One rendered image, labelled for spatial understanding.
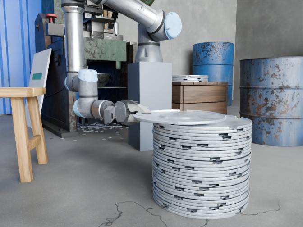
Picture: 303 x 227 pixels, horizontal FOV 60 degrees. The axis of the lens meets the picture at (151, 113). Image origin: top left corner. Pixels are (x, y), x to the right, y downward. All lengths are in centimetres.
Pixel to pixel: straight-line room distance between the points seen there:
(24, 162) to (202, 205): 63
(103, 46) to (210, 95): 81
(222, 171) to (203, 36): 396
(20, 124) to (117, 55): 110
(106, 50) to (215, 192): 142
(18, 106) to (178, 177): 61
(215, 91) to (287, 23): 311
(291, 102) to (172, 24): 76
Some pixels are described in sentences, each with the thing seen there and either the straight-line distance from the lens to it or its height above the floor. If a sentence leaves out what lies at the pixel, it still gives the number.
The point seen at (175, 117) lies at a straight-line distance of 77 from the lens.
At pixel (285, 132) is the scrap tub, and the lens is 159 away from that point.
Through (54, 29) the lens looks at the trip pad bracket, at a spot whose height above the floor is 67.
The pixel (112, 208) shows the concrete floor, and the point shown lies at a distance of 79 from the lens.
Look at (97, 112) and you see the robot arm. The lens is 102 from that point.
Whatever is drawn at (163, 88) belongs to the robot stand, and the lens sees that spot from 135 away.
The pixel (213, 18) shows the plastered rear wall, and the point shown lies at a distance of 480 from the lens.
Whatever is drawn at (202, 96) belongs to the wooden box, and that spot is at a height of 26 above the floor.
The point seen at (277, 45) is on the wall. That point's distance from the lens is 474.
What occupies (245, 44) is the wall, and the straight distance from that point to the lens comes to 506.
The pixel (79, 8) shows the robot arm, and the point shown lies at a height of 65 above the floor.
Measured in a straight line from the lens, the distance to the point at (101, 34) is 199.
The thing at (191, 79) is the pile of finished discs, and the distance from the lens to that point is 171.
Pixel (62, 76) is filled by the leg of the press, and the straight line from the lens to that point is 185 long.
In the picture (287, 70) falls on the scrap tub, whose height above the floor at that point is 41.
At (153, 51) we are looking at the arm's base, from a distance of 136.
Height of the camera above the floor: 36
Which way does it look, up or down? 7 degrees down
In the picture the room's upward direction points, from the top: straight up
